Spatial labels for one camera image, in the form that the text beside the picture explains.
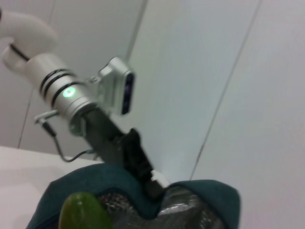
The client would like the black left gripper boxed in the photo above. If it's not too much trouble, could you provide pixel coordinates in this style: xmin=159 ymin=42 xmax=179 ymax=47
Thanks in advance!
xmin=82 ymin=109 xmax=170 ymax=200

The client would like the dark teal insulated bag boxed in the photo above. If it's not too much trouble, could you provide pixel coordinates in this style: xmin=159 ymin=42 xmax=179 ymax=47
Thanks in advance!
xmin=27 ymin=164 xmax=241 ymax=229

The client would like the green cucumber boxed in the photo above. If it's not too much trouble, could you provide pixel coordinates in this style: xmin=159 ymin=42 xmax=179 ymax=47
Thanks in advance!
xmin=59 ymin=192 xmax=114 ymax=229

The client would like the grey left gripper cable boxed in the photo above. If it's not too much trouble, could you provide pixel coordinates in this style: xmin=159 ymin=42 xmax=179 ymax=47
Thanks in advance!
xmin=41 ymin=121 xmax=96 ymax=163

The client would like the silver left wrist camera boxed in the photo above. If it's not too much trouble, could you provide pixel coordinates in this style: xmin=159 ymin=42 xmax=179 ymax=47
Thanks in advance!
xmin=96 ymin=56 xmax=136 ymax=115

